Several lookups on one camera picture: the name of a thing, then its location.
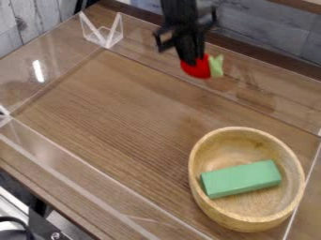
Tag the clear acrylic enclosure wall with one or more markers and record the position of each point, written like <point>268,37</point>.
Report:
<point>102,117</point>

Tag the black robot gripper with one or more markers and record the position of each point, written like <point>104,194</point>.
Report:
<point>187,23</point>

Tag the light wooden bowl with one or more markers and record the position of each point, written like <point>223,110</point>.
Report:
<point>259,210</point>

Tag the black metal stand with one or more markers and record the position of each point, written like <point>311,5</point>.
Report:
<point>25,214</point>

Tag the red knitted strawberry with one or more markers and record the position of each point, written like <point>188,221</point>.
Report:
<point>208,67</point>

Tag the green rectangular block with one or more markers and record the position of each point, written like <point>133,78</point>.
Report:
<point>240,179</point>

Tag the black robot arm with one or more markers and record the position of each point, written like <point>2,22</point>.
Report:
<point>184,29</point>

